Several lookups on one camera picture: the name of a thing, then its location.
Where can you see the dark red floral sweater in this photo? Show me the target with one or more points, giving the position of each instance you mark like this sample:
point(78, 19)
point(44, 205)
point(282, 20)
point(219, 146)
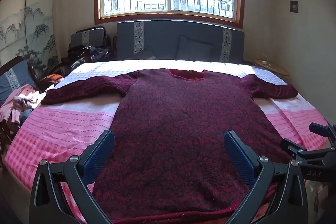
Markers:
point(183, 121)

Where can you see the grey square pillow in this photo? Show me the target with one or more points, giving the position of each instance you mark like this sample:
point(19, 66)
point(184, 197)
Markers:
point(194, 49)

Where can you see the round wooden side table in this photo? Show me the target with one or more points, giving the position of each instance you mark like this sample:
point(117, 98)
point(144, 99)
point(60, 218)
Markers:
point(275, 69)

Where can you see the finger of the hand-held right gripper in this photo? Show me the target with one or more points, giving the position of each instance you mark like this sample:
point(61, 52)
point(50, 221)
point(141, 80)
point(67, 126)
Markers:
point(291, 145)
point(319, 128)

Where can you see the pink white checkered bedsheet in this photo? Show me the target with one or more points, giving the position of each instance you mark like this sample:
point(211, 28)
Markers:
point(65, 121)

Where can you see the folding screen with landscape painting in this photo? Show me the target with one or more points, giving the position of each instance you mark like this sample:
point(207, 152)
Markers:
point(31, 24)

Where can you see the grey flat pillow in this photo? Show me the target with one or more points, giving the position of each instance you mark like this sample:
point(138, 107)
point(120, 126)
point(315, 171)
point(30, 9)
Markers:
point(145, 54)

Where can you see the orange cloth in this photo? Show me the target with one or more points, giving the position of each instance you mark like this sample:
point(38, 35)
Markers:
point(52, 79)

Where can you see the armchair with grey cushion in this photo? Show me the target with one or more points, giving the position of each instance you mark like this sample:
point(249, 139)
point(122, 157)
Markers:
point(89, 36)

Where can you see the dark wall switch plate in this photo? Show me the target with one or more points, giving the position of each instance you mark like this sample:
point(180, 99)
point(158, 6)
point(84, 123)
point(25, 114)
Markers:
point(294, 6)

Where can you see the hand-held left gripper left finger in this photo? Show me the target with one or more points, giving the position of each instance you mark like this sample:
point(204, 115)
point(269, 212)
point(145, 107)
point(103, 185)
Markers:
point(101, 153)

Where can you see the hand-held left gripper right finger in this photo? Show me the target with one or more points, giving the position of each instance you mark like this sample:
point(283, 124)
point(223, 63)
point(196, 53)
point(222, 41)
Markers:
point(239, 155)

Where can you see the grey headboard with patterned bands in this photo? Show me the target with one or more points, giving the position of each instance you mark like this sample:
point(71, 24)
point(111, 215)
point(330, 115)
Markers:
point(162, 37)

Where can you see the pink clothes pile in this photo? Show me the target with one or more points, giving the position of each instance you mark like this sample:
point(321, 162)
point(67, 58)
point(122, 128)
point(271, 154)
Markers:
point(18, 104)

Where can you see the chair with blue cushion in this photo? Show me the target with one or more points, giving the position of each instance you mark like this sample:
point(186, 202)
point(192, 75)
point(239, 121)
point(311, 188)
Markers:
point(15, 77)

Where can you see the dark clothes pile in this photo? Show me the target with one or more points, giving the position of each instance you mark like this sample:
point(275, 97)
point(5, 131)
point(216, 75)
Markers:
point(86, 56)

